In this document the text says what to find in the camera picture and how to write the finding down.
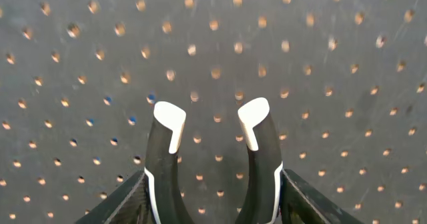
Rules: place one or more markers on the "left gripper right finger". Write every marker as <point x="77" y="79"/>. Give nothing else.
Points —
<point x="300" y="207"/>

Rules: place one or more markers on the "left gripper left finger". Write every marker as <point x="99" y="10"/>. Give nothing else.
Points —
<point x="130" y="204"/>

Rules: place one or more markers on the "black pegboard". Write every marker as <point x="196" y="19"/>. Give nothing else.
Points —
<point x="300" y="50"/>

